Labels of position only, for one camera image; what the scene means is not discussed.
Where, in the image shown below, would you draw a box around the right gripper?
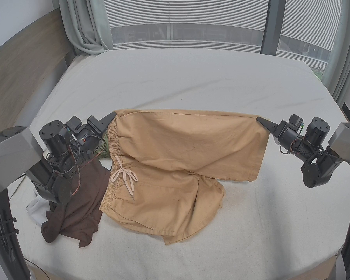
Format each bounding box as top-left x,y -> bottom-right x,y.
273,121 -> 300,154

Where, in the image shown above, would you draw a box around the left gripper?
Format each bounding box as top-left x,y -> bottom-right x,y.
75,116 -> 107,158

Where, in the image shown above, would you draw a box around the tan shorts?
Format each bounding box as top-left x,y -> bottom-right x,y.
99,108 -> 269,246

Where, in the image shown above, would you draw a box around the bed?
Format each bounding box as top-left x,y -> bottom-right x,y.
0,9 -> 350,280

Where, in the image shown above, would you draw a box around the green garment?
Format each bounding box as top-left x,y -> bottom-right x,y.
98,133 -> 111,160

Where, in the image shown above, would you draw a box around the brown garment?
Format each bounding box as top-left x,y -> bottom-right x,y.
41,161 -> 111,248

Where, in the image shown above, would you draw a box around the white garment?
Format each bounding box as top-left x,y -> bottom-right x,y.
26,196 -> 51,224

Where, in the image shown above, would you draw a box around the window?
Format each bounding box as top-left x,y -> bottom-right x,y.
101,0 -> 347,69

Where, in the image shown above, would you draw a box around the long grey-green curtain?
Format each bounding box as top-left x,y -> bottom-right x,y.
50,0 -> 114,56

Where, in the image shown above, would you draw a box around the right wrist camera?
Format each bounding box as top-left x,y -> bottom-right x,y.
289,114 -> 305,133

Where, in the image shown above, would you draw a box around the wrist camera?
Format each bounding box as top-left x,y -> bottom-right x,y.
66,116 -> 83,133
289,114 -> 305,133

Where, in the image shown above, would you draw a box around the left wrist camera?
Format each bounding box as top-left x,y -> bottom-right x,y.
66,116 -> 83,133

